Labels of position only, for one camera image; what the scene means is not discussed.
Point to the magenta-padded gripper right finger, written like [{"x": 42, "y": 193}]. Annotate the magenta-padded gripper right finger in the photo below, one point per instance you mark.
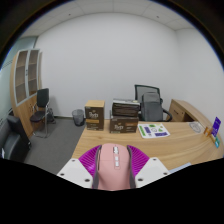
[{"x": 140, "y": 161}]

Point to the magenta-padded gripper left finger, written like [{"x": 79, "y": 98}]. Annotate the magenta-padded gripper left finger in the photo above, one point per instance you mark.
[{"x": 86, "y": 161}]

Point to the pink computer mouse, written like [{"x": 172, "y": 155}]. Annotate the pink computer mouse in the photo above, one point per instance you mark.
[{"x": 115, "y": 173}]

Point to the white green-purple sticker sheet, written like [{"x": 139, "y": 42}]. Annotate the white green-purple sticker sheet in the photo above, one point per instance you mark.
[{"x": 153, "y": 130}]

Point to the flat brown cardboard box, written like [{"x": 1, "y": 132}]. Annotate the flat brown cardboard box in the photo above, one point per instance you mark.
[{"x": 124, "y": 125}]

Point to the black mesh trash bin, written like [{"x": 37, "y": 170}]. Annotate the black mesh trash bin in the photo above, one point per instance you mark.
[{"x": 78, "y": 117}]

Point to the upright brown cardboard box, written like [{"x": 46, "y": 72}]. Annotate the upright brown cardboard box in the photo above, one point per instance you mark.
[{"x": 94, "y": 116}]

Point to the grey backpack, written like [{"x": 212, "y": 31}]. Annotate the grey backpack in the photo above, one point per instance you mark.
[{"x": 152, "y": 107}]

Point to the open black box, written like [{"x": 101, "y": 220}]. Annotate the open black box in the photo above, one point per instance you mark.
[{"x": 126, "y": 107}]

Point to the wooden side desk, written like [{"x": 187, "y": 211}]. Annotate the wooden side desk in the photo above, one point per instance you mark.
[{"x": 181, "y": 111}]

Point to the round white paper disc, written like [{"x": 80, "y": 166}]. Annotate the round white paper disc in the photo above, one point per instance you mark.
[{"x": 195, "y": 127}]

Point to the black mesh office chair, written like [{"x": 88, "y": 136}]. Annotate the black mesh office chair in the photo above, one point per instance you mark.
[{"x": 146, "y": 88}]

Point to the small orange box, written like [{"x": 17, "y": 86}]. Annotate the small orange box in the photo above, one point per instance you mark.
[{"x": 208, "y": 131}]

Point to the black leather sofa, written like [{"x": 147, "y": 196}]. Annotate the black leather sofa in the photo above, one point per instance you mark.
[{"x": 13, "y": 143}]

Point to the black visitor chair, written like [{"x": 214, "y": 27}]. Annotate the black visitor chair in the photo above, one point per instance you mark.
[{"x": 42, "y": 96}]

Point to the small teal card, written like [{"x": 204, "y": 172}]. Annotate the small teal card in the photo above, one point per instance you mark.
[{"x": 217, "y": 142}]

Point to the wooden shelf cabinet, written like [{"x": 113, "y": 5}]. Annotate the wooden shelf cabinet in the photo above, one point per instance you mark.
[{"x": 23, "y": 113}]

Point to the purple sign card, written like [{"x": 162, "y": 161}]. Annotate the purple sign card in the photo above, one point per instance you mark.
[{"x": 216, "y": 126}]

